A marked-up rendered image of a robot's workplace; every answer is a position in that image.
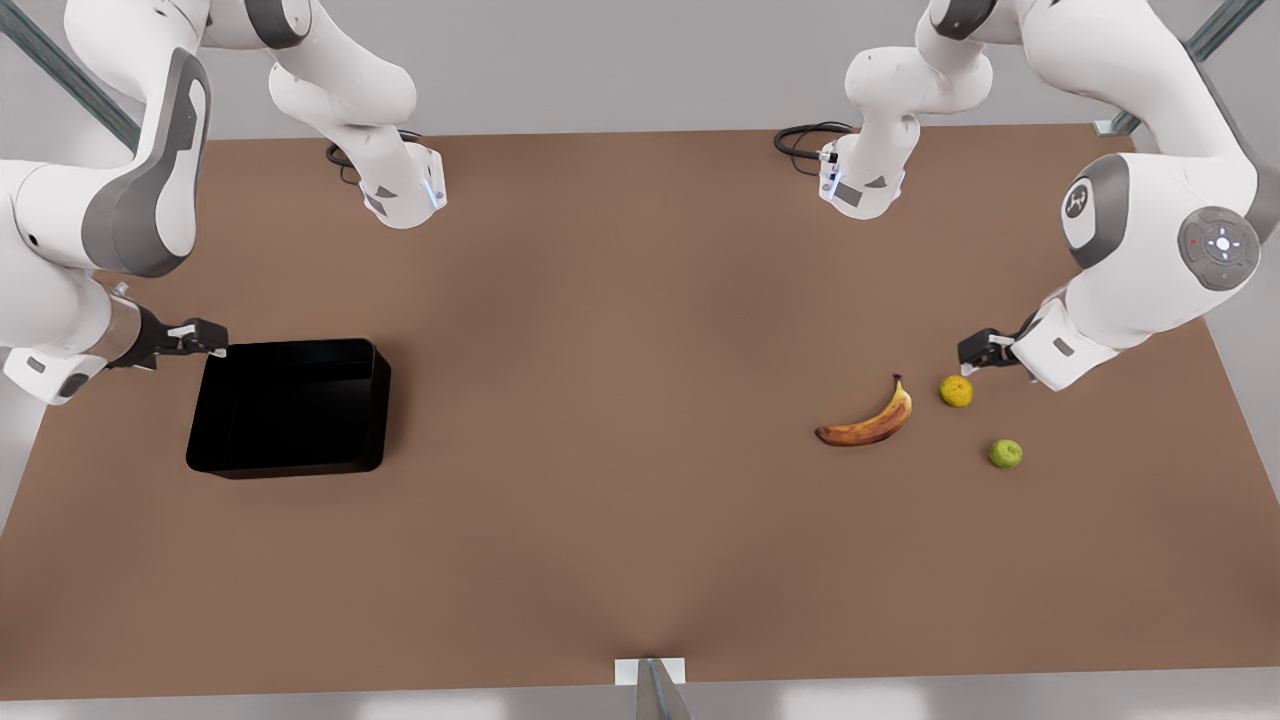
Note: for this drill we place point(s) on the silver frame post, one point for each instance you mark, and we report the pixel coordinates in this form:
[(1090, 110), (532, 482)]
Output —
[(1205, 35), (655, 690), (70, 75)]

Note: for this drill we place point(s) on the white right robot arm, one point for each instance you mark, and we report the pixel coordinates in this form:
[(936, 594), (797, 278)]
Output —
[(150, 190)]

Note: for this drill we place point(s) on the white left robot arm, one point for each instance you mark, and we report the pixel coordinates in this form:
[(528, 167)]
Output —
[(1150, 250)]

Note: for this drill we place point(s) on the yellow brown-spotted banana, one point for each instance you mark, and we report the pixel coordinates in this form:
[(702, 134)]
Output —
[(880, 424)]

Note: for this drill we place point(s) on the green apple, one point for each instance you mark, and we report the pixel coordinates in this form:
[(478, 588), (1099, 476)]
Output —
[(1005, 454)]

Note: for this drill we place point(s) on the black storage box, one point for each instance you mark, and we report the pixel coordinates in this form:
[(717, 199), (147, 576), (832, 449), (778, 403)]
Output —
[(290, 410)]

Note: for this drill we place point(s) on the yellow-green orange fruit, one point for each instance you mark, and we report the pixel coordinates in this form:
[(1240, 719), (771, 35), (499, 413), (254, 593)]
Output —
[(956, 391)]

